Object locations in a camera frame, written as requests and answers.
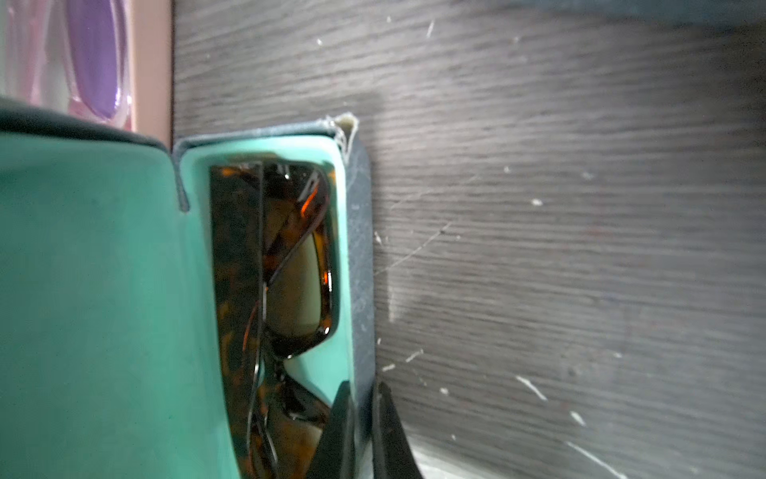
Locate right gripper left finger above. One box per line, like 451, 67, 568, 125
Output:
305, 381, 356, 479

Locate pink case purple glasses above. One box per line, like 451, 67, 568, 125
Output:
1, 0, 174, 145

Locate grey case black sunglasses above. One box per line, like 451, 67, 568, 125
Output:
1, 100, 375, 478

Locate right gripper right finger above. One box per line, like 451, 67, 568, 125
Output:
371, 381, 423, 479

